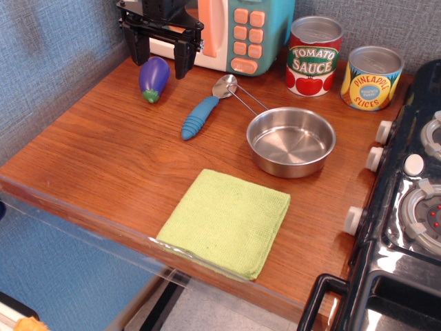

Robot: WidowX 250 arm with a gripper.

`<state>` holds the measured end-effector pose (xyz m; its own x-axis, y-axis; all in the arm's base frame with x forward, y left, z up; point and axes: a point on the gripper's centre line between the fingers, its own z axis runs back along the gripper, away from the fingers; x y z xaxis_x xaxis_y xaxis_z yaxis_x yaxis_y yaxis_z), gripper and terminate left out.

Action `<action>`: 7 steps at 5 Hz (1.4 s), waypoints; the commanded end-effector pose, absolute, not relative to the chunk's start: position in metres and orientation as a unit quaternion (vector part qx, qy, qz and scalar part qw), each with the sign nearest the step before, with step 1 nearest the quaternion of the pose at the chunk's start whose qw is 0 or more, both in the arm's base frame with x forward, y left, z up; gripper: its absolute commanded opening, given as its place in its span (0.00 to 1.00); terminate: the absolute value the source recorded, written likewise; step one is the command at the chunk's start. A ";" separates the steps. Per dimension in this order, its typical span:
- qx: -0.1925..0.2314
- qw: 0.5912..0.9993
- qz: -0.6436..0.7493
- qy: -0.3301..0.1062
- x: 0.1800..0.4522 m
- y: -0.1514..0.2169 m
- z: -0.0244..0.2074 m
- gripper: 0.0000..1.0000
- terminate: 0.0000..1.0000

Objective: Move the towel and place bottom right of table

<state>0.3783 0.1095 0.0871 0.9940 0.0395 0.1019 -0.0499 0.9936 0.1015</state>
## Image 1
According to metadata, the purple toy eggplant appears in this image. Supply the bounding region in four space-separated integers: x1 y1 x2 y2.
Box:
139 57 170 103

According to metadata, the blue handled metal spoon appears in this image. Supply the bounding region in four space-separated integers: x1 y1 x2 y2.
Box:
181 74 238 140

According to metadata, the white stove knob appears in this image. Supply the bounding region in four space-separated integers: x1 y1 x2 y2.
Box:
343 206 363 236
376 121 393 145
365 147 384 172

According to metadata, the pineapple slices can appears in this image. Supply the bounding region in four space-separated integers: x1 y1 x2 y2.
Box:
340 46 404 111

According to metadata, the white round stove button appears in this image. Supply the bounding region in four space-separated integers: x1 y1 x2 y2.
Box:
403 154 424 177

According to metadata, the tomato sauce can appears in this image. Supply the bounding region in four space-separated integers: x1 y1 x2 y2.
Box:
285 16 343 97

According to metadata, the teal toy microwave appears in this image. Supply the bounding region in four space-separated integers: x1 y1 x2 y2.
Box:
149 0 296 77

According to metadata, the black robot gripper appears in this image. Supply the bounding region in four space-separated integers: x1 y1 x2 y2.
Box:
116 1 204 79

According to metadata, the black oven door handle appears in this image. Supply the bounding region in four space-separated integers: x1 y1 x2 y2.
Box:
297 273 349 331

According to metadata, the black toy stove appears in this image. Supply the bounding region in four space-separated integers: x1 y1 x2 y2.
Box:
326 60 440 330

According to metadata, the clear acrylic table guard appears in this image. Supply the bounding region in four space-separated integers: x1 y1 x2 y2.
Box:
1 176 303 312

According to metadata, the orange fuzzy object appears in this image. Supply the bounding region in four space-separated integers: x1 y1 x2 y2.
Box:
13 317 49 331

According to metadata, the grey stove burner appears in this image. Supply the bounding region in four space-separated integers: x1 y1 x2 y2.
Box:
400 179 440 256
420 110 441 161

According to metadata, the green rag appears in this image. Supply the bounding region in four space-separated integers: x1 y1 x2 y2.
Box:
156 169 291 281

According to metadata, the small steel saucepan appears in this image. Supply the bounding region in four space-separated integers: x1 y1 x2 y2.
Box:
227 83 337 179

